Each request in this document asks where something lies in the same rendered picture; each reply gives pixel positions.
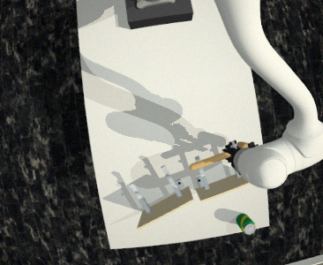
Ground green drink can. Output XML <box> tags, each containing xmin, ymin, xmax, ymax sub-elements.
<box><xmin>236</xmin><ymin>214</ymin><xmax>256</xmax><ymax>235</ymax></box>

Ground tan wooden mallet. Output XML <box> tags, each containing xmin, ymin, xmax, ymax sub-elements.
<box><xmin>190</xmin><ymin>141</ymin><xmax>248</xmax><ymax>170</ymax></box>

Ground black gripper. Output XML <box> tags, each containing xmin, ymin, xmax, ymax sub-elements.
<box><xmin>222</xmin><ymin>140</ymin><xmax>240</xmax><ymax>169</ymax></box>

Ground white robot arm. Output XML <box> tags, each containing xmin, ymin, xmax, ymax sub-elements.
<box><xmin>214</xmin><ymin>0</ymin><xmax>323</xmax><ymax>189</ymax></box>

